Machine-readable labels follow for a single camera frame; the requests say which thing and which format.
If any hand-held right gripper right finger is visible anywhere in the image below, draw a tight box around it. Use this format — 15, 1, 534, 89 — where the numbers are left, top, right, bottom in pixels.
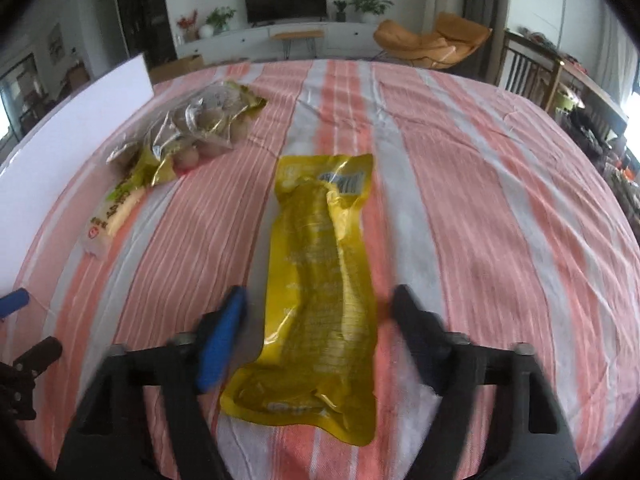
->
390, 285, 583, 480

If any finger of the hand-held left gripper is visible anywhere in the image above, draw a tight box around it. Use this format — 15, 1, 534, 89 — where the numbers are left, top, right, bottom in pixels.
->
0, 288, 30, 317
12, 336, 64, 376

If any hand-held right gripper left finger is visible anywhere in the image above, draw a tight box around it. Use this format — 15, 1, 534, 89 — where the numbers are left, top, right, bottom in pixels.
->
55, 285, 248, 480

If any long yellow snack packet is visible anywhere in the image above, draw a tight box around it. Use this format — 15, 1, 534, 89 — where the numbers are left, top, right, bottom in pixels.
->
220, 153, 378, 447

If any clear bag of round snacks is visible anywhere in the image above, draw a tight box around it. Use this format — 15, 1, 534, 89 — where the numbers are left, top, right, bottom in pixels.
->
106, 81, 268, 187

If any green and white snack packet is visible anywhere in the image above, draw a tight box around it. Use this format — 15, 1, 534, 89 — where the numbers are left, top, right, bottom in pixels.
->
82, 172, 151, 261

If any pink striped tablecloth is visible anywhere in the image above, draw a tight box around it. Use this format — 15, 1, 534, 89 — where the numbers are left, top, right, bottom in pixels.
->
10, 57, 636, 480

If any white board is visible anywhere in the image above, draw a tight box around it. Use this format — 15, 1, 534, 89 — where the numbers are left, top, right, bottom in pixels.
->
0, 52, 155, 292

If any cardboard box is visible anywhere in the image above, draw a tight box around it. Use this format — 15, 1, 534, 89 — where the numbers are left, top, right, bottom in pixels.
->
149, 55, 205, 85

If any dark wooden chair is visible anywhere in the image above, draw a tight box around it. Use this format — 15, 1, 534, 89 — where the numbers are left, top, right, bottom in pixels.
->
497, 30, 563, 112

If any orange lounge chair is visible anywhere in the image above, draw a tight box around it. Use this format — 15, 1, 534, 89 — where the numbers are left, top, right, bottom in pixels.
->
373, 11, 493, 71

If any wooden dining table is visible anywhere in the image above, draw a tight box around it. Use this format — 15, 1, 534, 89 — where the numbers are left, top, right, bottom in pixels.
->
557, 55, 631, 141

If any small wooden bench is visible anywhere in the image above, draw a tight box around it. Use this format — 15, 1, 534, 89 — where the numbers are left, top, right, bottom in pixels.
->
270, 30, 326, 60

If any white television cabinet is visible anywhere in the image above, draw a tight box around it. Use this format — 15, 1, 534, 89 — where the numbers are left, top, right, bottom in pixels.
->
175, 21, 401, 64

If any red flower arrangement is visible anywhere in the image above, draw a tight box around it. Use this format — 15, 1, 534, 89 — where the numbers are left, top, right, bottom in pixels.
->
176, 10, 200, 43

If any green plant in white pot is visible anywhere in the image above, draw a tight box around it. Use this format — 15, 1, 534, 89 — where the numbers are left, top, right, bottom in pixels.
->
199, 6, 237, 38

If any large green potted plant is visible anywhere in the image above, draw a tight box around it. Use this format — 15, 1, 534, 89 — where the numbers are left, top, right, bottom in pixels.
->
348, 0, 395, 24

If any black television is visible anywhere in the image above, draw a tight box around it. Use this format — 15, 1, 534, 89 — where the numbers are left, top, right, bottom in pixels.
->
243, 0, 328, 27

